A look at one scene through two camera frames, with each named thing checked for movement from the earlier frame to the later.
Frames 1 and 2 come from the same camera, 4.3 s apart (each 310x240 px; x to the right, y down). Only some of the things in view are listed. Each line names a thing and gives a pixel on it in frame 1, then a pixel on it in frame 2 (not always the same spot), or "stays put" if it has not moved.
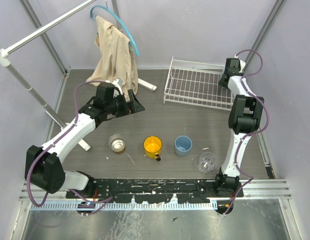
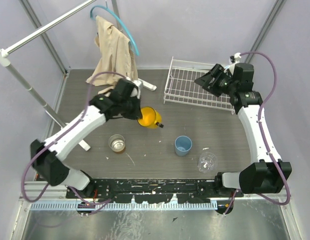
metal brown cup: x=116 y=142 stays put
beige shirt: x=115 y=60 stays put
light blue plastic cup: x=183 y=145 stays put
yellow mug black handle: x=152 y=146 to x=151 y=118
